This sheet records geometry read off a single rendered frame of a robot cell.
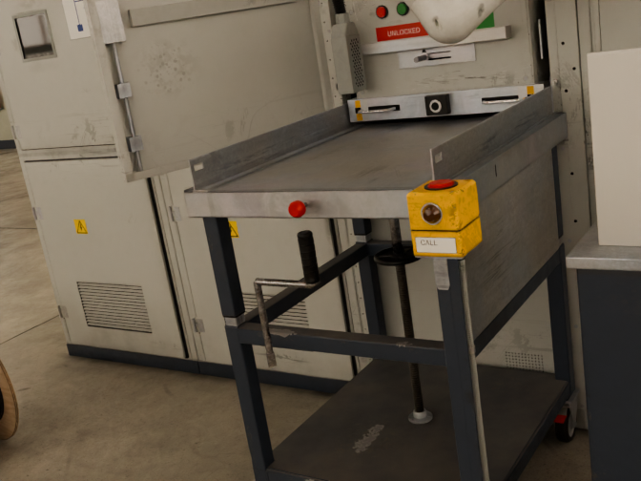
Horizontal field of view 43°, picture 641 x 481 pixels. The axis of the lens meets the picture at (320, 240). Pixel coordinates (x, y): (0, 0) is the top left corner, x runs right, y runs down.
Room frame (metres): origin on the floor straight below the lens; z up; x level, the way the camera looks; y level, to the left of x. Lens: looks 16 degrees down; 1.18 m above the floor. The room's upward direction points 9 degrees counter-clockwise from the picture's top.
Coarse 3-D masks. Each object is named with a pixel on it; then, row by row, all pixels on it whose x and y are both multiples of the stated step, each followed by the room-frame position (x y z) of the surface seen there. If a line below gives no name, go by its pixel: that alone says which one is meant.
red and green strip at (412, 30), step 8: (488, 16) 2.00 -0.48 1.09; (408, 24) 2.12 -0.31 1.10; (416, 24) 2.11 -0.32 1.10; (480, 24) 2.02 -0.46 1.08; (488, 24) 2.00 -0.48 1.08; (376, 32) 2.18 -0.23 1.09; (384, 32) 2.16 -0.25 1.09; (392, 32) 2.15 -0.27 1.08; (400, 32) 2.14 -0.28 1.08; (408, 32) 2.13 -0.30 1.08; (416, 32) 2.11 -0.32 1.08; (424, 32) 2.10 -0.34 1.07; (384, 40) 2.17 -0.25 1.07
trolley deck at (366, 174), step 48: (336, 144) 2.01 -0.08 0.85; (384, 144) 1.90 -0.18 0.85; (432, 144) 1.80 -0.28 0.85; (528, 144) 1.69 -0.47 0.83; (192, 192) 1.70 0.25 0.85; (240, 192) 1.63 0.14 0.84; (288, 192) 1.56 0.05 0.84; (336, 192) 1.50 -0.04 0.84; (384, 192) 1.44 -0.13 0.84; (480, 192) 1.46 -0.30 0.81
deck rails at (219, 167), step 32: (544, 96) 1.90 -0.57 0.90; (288, 128) 2.00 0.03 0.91; (320, 128) 2.12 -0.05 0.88; (352, 128) 2.21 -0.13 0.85; (480, 128) 1.57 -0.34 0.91; (512, 128) 1.71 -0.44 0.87; (192, 160) 1.70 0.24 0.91; (224, 160) 1.79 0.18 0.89; (256, 160) 1.88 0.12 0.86; (448, 160) 1.44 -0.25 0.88; (480, 160) 1.54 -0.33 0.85
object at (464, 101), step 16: (384, 96) 2.17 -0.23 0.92; (400, 96) 2.14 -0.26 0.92; (416, 96) 2.11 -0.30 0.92; (464, 96) 2.04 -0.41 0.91; (480, 96) 2.02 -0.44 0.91; (496, 96) 1.99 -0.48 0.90; (512, 96) 1.97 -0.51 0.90; (352, 112) 2.22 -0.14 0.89; (400, 112) 2.14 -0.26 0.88; (416, 112) 2.12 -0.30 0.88; (464, 112) 2.04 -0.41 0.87; (480, 112) 2.02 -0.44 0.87; (496, 112) 1.99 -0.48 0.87
